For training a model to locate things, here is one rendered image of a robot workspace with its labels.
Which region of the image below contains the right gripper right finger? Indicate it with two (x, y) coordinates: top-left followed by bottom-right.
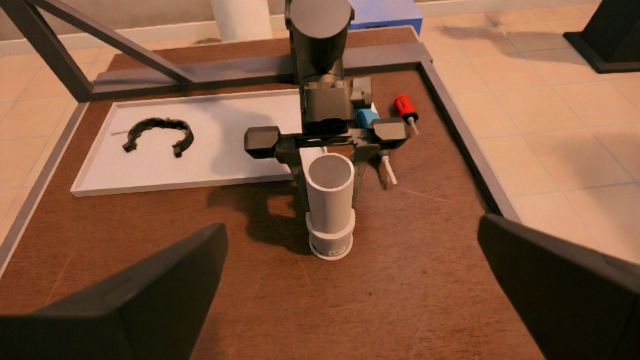
(477, 214), (640, 360)

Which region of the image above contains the white hollow tube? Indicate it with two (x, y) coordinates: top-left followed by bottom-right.
(305, 153), (355, 242)

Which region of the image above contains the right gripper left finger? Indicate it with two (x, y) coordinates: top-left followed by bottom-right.
(0, 223), (229, 360)

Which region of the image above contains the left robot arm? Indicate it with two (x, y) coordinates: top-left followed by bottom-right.
(284, 0), (372, 127)

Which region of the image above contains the red screwdriver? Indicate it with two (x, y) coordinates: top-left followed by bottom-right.
(394, 95), (419, 135)

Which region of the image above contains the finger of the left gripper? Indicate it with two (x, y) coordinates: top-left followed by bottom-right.
(350, 144), (380, 209)
(274, 149), (310, 212)

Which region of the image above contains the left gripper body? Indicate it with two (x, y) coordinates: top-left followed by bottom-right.
(244, 74), (409, 159)

